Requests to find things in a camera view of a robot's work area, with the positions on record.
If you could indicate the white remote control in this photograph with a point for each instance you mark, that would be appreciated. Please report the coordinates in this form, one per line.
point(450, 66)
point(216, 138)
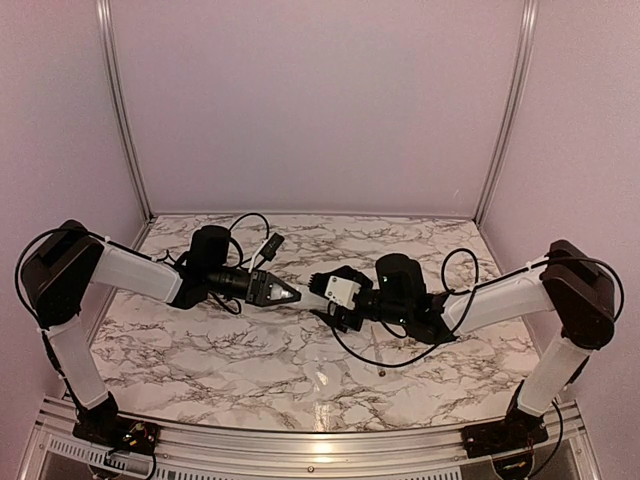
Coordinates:
point(310, 301)

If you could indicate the aluminium frame left post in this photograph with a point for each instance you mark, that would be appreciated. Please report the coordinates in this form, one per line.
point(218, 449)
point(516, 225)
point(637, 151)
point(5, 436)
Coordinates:
point(108, 42)

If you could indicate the aluminium front rail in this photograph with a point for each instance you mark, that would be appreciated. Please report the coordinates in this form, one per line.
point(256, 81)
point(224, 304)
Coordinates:
point(185, 451)

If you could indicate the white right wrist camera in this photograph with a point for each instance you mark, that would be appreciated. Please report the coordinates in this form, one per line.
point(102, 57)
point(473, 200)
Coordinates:
point(342, 292)

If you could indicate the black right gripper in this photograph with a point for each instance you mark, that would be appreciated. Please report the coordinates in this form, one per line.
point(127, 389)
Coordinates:
point(343, 323)

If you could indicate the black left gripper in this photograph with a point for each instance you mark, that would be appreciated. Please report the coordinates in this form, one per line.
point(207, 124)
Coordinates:
point(265, 288)

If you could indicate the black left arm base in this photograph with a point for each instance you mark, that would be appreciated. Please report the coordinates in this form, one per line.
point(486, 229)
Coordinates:
point(118, 433)

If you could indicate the aluminium frame right post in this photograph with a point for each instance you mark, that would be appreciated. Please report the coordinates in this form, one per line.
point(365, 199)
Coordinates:
point(515, 93)

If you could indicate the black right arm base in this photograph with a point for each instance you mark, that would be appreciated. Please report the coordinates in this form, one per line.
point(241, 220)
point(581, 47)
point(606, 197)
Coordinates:
point(517, 430)

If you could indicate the aluminium frame post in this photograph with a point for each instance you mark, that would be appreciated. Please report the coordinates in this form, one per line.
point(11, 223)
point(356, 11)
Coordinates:
point(515, 93)
point(108, 42)

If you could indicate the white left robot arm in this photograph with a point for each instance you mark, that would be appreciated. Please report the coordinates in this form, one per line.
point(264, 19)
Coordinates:
point(57, 267)

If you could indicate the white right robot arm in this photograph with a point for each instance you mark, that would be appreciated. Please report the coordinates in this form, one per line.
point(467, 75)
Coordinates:
point(586, 295)

